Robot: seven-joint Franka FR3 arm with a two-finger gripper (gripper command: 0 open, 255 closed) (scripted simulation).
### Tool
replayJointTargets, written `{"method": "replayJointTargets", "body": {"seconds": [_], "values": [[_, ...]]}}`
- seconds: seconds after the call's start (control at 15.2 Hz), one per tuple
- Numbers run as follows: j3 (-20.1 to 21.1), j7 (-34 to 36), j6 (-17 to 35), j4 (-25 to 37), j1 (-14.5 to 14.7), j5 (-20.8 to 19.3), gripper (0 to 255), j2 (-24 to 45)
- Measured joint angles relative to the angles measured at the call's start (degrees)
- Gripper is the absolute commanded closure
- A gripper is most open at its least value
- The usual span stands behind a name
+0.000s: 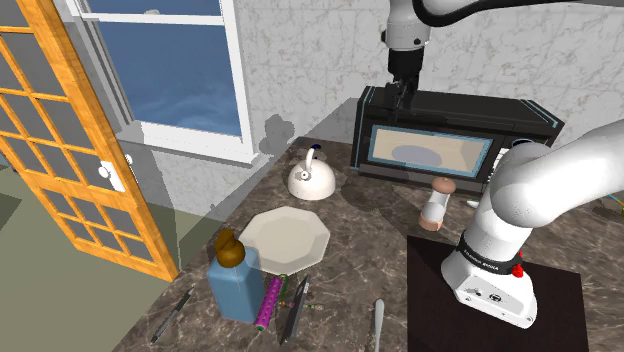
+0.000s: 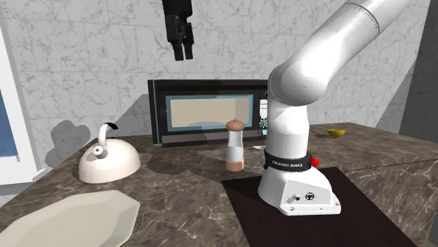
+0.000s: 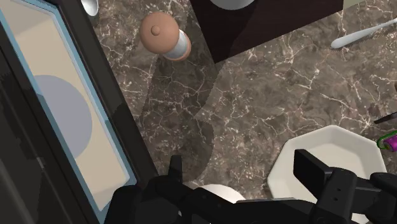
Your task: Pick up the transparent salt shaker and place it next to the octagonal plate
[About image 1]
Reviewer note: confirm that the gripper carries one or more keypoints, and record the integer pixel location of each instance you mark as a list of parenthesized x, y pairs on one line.
[(405, 63)]

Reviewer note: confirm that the white kettle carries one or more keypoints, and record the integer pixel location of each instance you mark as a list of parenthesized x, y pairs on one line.
[(314, 183)]

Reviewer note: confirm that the black microwave oven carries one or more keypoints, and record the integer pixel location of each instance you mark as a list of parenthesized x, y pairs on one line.
[(453, 109)]

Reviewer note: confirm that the thin multicoloured stick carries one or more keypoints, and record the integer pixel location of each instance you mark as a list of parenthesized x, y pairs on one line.
[(314, 306)]

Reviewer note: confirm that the dark grey pen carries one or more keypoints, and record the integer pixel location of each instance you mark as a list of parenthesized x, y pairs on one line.
[(171, 316)]

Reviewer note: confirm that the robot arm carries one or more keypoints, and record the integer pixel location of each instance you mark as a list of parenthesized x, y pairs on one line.
[(546, 185)]

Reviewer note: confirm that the black phone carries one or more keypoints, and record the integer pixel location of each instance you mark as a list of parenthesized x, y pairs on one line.
[(296, 312)]

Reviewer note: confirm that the purple cylinder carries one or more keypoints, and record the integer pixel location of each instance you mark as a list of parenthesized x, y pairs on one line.
[(270, 302)]

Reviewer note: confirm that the white octagonal plate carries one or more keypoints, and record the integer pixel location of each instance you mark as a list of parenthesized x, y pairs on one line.
[(287, 239)]

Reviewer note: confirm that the white and tan pepper mill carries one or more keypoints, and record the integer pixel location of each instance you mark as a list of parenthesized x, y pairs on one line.
[(434, 207)]

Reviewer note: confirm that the wooden glazed door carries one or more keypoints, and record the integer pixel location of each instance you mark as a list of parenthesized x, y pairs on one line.
[(97, 122)]

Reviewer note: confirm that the white-framed window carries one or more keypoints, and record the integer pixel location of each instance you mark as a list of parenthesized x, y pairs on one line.
[(170, 73)]

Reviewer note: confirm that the blue bottle with brown stopper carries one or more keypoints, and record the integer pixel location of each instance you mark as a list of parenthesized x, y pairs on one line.
[(236, 290)]

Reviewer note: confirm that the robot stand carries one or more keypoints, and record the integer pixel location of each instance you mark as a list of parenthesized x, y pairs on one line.
[(487, 336)]

